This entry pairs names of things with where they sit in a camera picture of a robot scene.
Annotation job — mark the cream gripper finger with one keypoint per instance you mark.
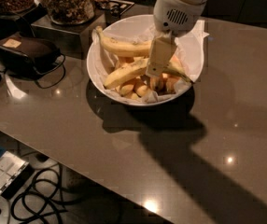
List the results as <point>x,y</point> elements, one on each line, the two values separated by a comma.
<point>162,49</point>

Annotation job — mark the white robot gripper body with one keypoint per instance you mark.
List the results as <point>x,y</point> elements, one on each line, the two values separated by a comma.
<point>175,16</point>

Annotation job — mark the yellow banana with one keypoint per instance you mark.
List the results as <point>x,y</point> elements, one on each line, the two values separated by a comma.
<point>138,68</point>
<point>122,48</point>

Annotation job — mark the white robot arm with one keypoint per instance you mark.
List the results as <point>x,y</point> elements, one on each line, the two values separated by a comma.
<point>172,19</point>

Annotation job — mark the white bowl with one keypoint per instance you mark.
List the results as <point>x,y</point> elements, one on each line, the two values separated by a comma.
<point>144,59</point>

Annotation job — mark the white paper napkin liner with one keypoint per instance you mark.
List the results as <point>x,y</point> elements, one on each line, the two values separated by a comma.
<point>192,50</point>

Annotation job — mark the small bananas bunch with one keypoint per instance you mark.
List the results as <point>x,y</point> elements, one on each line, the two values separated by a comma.
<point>142,85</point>

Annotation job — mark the dark metal stand box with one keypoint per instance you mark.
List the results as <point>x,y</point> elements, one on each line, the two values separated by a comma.
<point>73,40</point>

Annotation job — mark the glass jar of granola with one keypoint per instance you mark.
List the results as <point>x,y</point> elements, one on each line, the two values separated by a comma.
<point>69,12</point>

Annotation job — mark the black pouch with tag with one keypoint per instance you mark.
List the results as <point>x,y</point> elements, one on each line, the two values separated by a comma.
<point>29,57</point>

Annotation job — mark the silver box on floor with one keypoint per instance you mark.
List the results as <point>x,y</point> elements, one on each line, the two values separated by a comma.
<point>14,172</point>

